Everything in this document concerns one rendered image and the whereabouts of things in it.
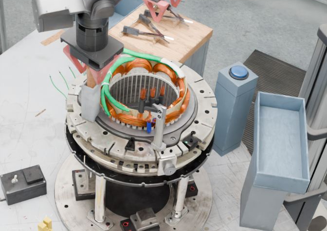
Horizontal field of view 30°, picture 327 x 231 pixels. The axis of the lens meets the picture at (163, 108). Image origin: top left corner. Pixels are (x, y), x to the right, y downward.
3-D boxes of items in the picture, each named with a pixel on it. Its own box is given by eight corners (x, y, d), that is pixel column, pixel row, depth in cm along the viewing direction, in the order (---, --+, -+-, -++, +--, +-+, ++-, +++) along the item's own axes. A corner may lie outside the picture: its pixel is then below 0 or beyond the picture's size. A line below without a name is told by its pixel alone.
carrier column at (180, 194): (169, 217, 145) (178, 159, 130) (173, 209, 146) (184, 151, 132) (178, 221, 144) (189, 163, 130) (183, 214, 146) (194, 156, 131)
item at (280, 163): (278, 259, 142) (310, 181, 122) (232, 251, 142) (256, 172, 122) (277, 177, 160) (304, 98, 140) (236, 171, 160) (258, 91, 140)
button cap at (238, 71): (238, 80, 147) (239, 77, 146) (227, 71, 149) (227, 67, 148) (250, 74, 149) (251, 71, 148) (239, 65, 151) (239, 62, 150)
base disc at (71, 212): (20, 208, 144) (20, 206, 143) (110, 113, 169) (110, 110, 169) (164, 288, 132) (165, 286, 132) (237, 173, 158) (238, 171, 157)
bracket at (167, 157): (154, 169, 123) (156, 151, 119) (171, 165, 124) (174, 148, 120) (157, 176, 122) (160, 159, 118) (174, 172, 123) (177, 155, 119)
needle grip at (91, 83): (86, 90, 120) (85, 68, 115) (88, 84, 121) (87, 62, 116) (94, 91, 120) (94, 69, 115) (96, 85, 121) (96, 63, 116)
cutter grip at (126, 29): (122, 31, 149) (122, 27, 148) (123, 30, 150) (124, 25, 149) (137, 36, 148) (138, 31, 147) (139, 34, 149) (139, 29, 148)
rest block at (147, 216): (129, 218, 142) (130, 212, 140) (151, 211, 144) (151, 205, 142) (136, 232, 139) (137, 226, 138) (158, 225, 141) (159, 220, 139)
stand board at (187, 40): (105, 39, 152) (105, 31, 151) (148, 6, 165) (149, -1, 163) (172, 73, 146) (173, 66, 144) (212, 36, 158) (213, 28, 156)
